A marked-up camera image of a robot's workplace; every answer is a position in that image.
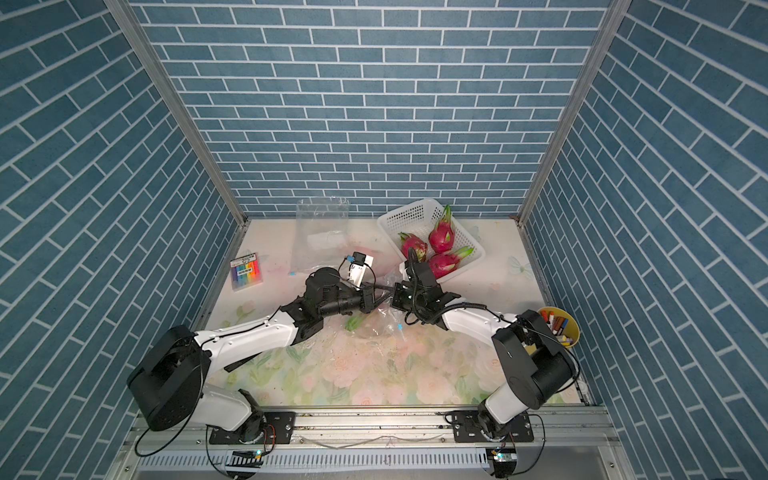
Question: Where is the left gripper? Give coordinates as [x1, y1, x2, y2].
[317, 282, 394, 320]

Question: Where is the zip-top bag with label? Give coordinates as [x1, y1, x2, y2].
[291, 197, 350, 274]

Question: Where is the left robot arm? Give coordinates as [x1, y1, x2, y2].
[127, 267, 392, 442]

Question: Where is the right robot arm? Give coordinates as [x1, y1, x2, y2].
[391, 249, 581, 439]

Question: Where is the white plastic basket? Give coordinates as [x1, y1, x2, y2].
[377, 198, 486, 283]

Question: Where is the rainbow colour card pack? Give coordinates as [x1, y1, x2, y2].
[230, 253, 263, 291]

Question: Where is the yellow cup of markers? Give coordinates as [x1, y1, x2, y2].
[538, 306, 581, 348]

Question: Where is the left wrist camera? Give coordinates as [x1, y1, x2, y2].
[346, 252, 375, 288]

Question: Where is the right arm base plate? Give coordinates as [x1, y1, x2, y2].
[443, 410, 534, 444]

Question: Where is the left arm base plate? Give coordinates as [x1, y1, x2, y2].
[208, 411, 297, 447]

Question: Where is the aluminium front rail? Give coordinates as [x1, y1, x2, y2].
[107, 405, 633, 479]

